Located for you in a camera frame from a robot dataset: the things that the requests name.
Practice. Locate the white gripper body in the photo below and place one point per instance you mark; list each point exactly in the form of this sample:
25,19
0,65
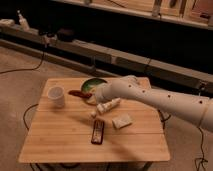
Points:
97,94

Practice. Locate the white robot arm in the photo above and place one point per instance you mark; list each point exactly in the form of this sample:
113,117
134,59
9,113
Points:
197,110

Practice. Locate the white ceramic cup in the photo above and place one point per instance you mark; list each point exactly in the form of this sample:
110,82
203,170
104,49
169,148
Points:
56,95

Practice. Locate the white plastic bottle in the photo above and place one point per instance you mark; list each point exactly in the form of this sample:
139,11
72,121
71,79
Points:
105,107

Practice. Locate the green bowl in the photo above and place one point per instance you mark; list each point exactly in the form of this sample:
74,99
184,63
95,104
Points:
90,85

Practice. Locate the small white cube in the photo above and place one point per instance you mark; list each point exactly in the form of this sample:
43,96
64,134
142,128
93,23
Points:
93,114

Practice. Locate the white sponge block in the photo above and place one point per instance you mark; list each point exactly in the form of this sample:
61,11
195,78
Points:
122,121

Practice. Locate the wooden table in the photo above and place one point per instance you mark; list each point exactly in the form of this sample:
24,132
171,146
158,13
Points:
64,135

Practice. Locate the black device on ledge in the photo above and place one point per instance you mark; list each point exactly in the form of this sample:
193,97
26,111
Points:
66,35

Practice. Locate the white spray bottle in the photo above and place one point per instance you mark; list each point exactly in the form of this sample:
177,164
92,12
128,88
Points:
23,22

